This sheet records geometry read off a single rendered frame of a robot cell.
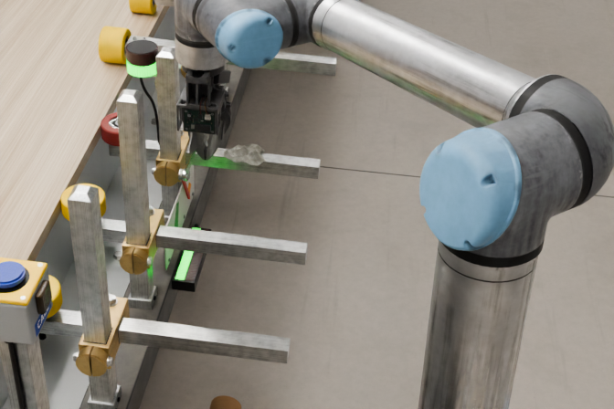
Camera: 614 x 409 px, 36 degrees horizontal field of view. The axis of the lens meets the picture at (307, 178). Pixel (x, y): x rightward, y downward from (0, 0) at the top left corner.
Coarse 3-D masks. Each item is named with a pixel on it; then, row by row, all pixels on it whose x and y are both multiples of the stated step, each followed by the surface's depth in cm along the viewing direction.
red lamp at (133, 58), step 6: (126, 48) 176; (156, 48) 176; (126, 54) 176; (132, 54) 174; (150, 54) 175; (156, 54) 176; (132, 60) 175; (138, 60) 175; (144, 60) 175; (150, 60) 175
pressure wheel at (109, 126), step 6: (114, 114) 194; (102, 120) 192; (108, 120) 192; (114, 120) 193; (102, 126) 190; (108, 126) 190; (114, 126) 191; (102, 132) 191; (108, 132) 189; (114, 132) 189; (102, 138) 192; (108, 138) 190; (114, 138) 189; (114, 144) 190
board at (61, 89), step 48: (0, 0) 233; (48, 0) 235; (96, 0) 236; (0, 48) 214; (48, 48) 215; (96, 48) 217; (0, 96) 198; (48, 96) 199; (96, 96) 200; (0, 144) 184; (48, 144) 185; (96, 144) 191; (0, 192) 172; (48, 192) 173; (0, 240) 162
